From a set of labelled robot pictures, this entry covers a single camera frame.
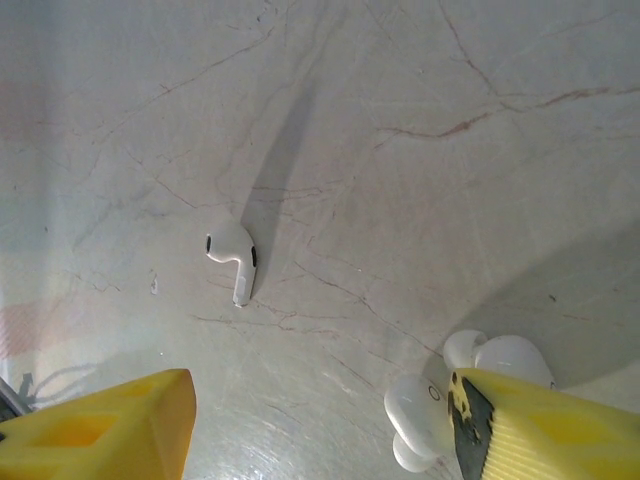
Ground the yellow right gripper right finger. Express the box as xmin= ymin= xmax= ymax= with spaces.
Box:
xmin=448 ymin=368 xmax=640 ymax=480

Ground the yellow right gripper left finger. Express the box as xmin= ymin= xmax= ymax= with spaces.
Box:
xmin=0 ymin=368 xmax=198 ymax=480

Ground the white stem earbud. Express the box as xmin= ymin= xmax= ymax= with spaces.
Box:
xmin=203 ymin=209 xmax=262 ymax=307

